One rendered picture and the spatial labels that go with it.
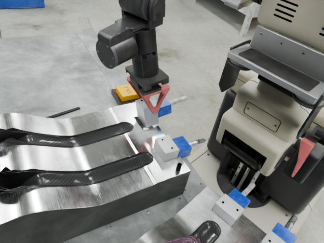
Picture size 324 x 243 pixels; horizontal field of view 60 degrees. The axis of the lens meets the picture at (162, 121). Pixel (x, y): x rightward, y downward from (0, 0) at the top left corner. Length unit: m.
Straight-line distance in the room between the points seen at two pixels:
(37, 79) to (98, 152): 0.46
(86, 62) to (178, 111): 1.23
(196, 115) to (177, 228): 1.69
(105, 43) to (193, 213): 0.38
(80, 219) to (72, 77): 0.57
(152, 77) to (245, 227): 0.37
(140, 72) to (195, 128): 1.52
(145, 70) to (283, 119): 0.47
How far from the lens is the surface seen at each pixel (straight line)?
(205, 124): 2.16
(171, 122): 2.10
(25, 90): 0.98
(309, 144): 0.53
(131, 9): 0.56
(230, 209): 0.61
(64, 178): 0.59
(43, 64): 1.11
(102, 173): 0.62
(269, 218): 1.43
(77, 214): 0.56
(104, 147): 0.66
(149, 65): 0.61
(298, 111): 0.93
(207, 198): 0.64
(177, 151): 0.63
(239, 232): 0.62
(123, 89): 0.91
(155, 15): 0.55
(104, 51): 0.55
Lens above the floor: 1.37
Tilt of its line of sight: 41 degrees down
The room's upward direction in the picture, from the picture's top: 11 degrees clockwise
